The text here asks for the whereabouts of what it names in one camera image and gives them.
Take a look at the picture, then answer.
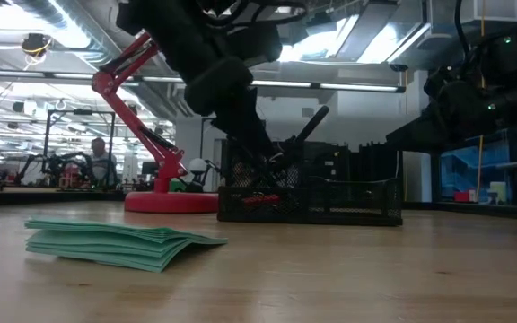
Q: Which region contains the black ceiling dome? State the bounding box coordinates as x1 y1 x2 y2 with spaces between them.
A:
20 32 54 58

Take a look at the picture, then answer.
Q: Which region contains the person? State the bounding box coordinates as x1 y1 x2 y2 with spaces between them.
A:
85 136 118 189

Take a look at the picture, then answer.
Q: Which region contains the red eraser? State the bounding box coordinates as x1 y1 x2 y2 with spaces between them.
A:
242 193 282 208

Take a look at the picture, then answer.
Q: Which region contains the black marker pen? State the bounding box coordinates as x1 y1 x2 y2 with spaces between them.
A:
292 105 330 147

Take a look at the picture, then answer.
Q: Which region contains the green sticky note pad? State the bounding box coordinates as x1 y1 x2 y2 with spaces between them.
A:
23 214 229 274

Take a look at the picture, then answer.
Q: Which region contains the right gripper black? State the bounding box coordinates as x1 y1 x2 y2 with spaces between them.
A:
386 66 502 153

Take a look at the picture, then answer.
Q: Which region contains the black background station frame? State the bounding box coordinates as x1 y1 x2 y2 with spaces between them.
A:
45 109 117 192

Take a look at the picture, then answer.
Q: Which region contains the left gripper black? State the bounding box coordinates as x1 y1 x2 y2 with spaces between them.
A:
168 26 286 176

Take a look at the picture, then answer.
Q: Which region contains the yellow hanging cable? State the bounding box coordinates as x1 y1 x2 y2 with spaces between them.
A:
476 0 486 199

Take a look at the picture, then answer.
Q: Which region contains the black mesh desk organizer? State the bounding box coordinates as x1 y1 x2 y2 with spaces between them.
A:
216 138 404 227

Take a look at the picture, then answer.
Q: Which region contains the black aluminium table frame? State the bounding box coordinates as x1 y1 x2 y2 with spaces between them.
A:
0 188 517 222

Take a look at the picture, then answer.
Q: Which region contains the long ceiling light strip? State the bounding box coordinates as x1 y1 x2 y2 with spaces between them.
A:
0 66 407 94

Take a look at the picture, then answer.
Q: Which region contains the red desk lamp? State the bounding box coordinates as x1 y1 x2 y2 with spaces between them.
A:
91 30 220 214

